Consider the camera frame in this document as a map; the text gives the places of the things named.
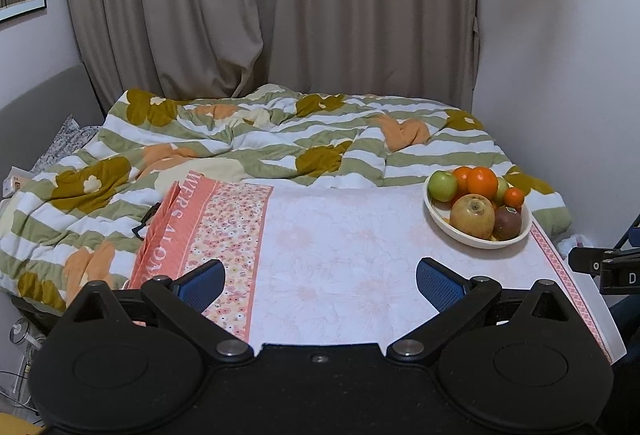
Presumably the brown kiwi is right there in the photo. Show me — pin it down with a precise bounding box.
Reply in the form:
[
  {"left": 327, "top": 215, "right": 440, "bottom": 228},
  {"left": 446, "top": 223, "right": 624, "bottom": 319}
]
[{"left": 493, "top": 205, "right": 522, "bottom": 240}]

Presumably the beige curtain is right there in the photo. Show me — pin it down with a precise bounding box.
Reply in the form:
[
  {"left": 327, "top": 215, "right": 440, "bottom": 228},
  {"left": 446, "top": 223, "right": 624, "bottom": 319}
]
[{"left": 62, "top": 0, "right": 481, "bottom": 113}]

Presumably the green striped floral blanket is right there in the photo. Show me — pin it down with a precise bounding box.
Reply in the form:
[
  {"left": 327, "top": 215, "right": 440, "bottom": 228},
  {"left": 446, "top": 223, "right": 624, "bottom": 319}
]
[{"left": 0, "top": 85, "right": 573, "bottom": 313}]

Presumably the small white box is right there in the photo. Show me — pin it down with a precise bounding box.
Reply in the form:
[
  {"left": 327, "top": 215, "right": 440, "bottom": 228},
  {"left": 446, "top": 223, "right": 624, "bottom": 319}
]
[{"left": 2, "top": 170, "right": 26, "bottom": 198}]

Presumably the person's dark clothing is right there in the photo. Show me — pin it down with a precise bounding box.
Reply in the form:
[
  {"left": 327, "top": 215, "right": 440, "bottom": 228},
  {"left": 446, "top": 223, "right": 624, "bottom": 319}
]
[{"left": 607, "top": 295, "right": 640, "bottom": 366}]

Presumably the grey headboard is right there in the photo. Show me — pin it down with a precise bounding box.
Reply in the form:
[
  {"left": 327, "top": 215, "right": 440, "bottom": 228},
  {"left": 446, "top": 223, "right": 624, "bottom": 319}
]
[{"left": 0, "top": 64, "right": 108, "bottom": 196}]

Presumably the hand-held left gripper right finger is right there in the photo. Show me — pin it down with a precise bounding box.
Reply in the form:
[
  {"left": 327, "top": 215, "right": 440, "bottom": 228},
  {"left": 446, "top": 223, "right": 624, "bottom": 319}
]
[{"left": 387, "top": 257, "right": 583, "bottom": 363}]

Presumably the small black object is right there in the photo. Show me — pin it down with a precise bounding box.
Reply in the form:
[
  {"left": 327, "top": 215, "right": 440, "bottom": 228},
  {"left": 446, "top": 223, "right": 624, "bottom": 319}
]
[{"left": 131, "top": 204, "right": 162, "bottom": 238}]

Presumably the large orange mandarin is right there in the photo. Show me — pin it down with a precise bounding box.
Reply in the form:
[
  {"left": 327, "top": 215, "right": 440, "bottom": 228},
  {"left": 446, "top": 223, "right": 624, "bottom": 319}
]
[{"left": 467, "top": 167, "right": 500, "bottom": 198}]

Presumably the white plastic bag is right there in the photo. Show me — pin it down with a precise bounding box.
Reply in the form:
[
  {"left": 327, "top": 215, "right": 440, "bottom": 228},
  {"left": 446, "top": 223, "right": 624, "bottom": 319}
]
[{"left": 557, "top": 235, "right": 596, "bottom": 256}]

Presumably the small green apple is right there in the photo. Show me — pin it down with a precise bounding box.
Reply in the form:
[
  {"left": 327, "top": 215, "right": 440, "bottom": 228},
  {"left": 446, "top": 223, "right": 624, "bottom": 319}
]
[{"left": 428, "top": 170, "right": 459, "bottom": 202}]

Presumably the yellow pear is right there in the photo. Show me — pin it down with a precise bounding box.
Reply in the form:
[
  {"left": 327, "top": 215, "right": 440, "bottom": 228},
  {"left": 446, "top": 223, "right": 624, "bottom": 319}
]
[{"left": 449, "top": 194, "right": 496, "bottom": 239}]

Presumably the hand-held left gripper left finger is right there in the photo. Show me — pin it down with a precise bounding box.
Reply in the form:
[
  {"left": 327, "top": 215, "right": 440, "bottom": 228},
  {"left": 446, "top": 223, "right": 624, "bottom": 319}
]
[{"left": 67, "top": 259, "right": 256, "bottom": 362}]

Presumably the grey patterned pillow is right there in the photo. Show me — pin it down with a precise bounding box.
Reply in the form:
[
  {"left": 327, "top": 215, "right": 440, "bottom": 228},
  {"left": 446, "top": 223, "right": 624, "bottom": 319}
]
[{"left": 32, "top": 115, "right": 103, "bottom": 173}]

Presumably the pink floral tablecloth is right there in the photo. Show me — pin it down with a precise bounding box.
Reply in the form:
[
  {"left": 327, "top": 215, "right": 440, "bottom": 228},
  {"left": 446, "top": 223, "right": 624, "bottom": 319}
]
[{"left": 129, "top": 172, "right": 613, "bottom": 363}]

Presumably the cream bowl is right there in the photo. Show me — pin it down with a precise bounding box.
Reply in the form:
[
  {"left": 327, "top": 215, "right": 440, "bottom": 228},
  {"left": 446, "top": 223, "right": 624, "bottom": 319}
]
[{"left": 423, "top": 172, "right": 532, "bottom": 250}]

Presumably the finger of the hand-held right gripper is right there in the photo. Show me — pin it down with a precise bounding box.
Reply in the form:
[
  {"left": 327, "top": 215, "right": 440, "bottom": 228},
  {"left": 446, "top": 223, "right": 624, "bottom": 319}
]
[
  {"left": 614, "top": 213, "right": 640, "bottom": 251},
  {"left": 568, "top": 247, "right": 640, "bottom": 273}
]

